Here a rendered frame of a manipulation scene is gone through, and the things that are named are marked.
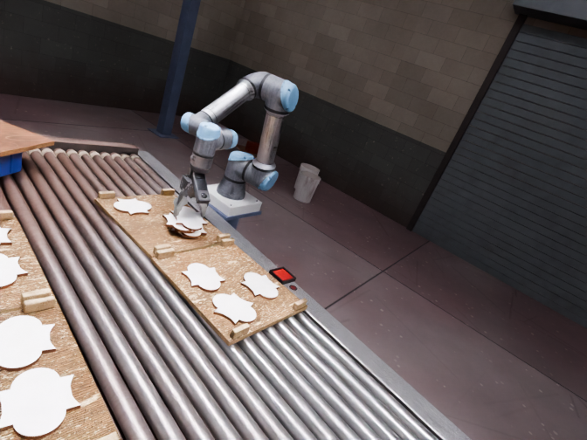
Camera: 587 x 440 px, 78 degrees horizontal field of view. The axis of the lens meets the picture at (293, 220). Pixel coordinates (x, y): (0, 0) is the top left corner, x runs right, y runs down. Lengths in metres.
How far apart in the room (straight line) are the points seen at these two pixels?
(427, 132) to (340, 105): 1.52
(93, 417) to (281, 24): 6.97
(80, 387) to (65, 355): 0.09
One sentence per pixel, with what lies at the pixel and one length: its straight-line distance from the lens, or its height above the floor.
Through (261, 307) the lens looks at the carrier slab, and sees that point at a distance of 1.18.
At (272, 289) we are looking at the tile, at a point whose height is 0.95.
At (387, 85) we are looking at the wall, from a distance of 6.10.
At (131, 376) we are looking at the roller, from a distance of 0.95.
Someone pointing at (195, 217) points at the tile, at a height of 1.00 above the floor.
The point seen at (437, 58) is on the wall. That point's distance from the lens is 5.94.
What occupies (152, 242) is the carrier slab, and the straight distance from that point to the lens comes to 1.34.
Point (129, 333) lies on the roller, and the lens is 1.04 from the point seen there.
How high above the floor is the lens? 1.63
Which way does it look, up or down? 22 degrees down
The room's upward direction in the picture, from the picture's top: 21 degrees clockwise
